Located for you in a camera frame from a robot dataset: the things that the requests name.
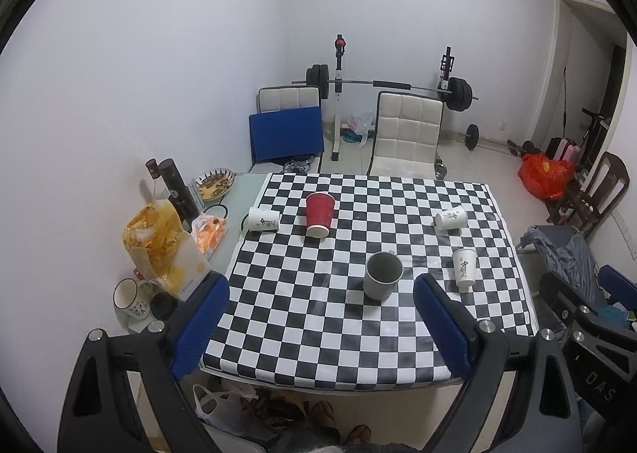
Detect blue board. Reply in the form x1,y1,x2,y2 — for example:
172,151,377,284
249,106,325,166

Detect white mug black rim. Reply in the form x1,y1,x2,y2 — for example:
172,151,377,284
113,279,153,320

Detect white printed paper cup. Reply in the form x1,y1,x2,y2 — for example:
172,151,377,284
434,205,469,231
247,207,279,233
452,248,479,293

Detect dark tall bottle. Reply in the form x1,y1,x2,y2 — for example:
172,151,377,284
158,158,201,226

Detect white padded chair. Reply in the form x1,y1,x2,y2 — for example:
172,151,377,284
367,91,445,179
256,86,324,175

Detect red paper cup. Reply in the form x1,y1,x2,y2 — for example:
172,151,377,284
305,191,337,239

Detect black white checkered tablecloth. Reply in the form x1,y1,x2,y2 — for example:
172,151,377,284
199,172,538,384

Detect barbell with black plates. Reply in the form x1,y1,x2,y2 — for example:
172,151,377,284
291,64,479,113

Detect glass bottle dark cap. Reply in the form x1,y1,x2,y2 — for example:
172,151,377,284
145,159,166,197

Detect white plastic bag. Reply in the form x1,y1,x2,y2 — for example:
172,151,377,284
193,383,260,435

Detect clear plastic bag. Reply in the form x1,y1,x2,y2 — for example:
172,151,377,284
345,111,375,148

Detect yellow chips bag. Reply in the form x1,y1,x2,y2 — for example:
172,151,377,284
123,199,210,303

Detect grey mug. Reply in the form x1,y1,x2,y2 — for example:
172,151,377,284
362,250,404,303

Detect small barbell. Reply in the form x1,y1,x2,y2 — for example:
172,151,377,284
459,123,539,156

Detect grey cloth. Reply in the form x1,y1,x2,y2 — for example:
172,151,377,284
520,226,606,305

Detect plate with food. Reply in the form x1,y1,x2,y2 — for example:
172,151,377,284
193,169,236,200

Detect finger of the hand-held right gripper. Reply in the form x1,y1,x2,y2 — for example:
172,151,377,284
598,265,637,307
540,271,605,334

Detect brown wooden chair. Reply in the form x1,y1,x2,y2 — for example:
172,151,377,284
545,152,630,241

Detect black barbell stand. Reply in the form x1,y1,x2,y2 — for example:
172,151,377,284
438,47,457,96

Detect orange snack packet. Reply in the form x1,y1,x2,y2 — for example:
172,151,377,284
191,214,230,260

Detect pink suitcase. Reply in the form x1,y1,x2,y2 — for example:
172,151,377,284
545,137,581,163

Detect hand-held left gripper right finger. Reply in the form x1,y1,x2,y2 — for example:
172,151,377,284
413,274,595,453

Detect black round lid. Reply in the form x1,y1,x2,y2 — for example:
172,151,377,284
150,293,178,320

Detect red plastic bag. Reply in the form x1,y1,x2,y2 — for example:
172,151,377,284
518,153,576,200

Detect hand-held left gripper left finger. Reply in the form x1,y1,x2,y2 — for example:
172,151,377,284
57,271,231,453

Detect black scooter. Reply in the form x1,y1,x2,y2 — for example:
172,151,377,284
577,107,611,166

